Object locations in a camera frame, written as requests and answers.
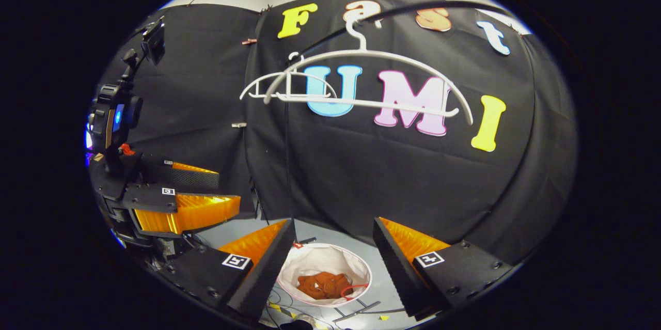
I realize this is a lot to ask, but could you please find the white plastic hanger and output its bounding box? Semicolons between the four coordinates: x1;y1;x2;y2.
263;7;474;127
240;52;339;101

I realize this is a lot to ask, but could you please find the rust orange corduroy jacket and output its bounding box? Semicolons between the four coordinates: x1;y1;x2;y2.
297;271;354;301

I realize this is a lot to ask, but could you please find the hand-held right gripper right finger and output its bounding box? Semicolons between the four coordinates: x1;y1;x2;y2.
373;216;514;320

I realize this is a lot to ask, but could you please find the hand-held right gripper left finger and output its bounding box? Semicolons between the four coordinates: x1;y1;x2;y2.
158;218;296;320

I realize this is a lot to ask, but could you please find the black clothes rail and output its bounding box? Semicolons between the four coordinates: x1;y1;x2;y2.
283;1;514;219

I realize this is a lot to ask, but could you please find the black backdrop cloth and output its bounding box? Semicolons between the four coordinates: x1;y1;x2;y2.
96;0;578;269

